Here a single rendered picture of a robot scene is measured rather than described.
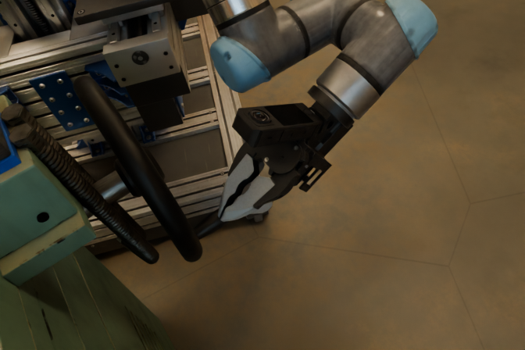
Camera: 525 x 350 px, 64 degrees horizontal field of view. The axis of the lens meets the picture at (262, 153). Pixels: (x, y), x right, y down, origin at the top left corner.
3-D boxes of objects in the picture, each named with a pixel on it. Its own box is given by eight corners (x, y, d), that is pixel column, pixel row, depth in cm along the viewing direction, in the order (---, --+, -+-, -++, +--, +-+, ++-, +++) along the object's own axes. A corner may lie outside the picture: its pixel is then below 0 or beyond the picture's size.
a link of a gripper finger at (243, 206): (251, 239, 58) (296, 191, 57) (227, 234, 53) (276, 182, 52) (238, 223, 60) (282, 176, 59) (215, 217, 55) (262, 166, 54)
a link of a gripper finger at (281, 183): (265, 217, 53) (312, 166, 52) (259, 216, 52) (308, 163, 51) (244, 192, 56) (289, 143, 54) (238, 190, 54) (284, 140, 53)
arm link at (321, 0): (265, -12, 56) (318, 27, 50) (330, -45, 59) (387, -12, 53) (269, 36, 62) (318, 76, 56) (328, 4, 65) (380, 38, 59)
